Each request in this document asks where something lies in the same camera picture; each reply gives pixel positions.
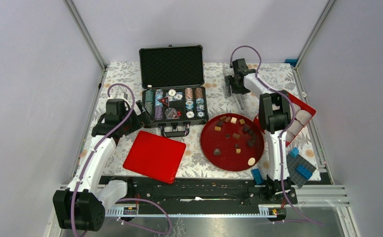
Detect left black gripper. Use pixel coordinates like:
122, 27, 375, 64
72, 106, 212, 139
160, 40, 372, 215
120, 100, 153, 135

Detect silver metal tongs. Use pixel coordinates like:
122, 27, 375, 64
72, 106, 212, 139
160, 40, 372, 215
235, 94, 244, 110

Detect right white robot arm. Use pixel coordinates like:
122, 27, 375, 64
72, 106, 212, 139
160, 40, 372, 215
225, 58, 294, 204

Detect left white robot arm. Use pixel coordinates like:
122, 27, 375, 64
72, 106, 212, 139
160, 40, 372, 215
52, 99, 151, 232

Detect dark heart chocolate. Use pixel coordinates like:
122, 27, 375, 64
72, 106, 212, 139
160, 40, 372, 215
213, 149, 221, 156

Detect red chocolate box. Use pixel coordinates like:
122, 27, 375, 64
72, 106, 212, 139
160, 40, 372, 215
254, 90, 316, 146

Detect white oval chocolate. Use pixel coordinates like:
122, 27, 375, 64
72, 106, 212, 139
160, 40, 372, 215
247, 158, 256, 166

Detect red square box lid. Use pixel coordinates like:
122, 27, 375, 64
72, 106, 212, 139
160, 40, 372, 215
122, 131, 186, 184

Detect round red tray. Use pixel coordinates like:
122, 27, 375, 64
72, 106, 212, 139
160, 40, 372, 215
200, 113, 265, 171

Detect black poker chip case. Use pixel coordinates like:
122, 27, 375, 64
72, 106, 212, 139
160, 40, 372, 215
139, 44, 209, 138

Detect blue lego brick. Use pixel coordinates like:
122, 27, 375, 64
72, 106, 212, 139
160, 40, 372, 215
251, 168, 264, 185

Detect grey lego baseplate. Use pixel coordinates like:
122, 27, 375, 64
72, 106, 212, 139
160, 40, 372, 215
286, 152, 317, 188

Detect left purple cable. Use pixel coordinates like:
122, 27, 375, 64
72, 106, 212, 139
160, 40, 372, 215
70, 83, 173, 237

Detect purple cable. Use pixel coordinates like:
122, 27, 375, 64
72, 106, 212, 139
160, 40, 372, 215
70, 83, 173, 237
230, 45, 325, 227

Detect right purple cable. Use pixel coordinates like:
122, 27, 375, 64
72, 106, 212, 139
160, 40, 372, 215
230, 45, 325, 227

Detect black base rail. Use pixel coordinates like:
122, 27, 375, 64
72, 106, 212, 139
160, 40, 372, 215
99, 176, 286, 216

